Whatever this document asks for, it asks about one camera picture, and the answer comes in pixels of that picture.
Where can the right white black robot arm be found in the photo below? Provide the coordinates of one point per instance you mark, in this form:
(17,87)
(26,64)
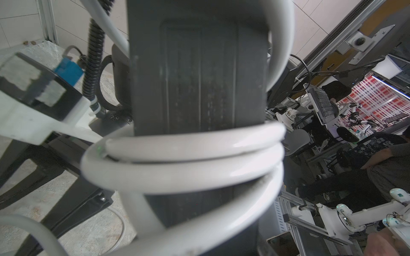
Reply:
(46,161)

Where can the black power strip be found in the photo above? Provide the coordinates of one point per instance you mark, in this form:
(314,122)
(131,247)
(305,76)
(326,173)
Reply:
(197,66)

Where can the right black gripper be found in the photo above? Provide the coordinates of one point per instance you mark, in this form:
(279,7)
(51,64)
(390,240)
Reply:
(93,128)

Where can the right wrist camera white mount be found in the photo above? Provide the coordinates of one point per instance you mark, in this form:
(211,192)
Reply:
(37,101)

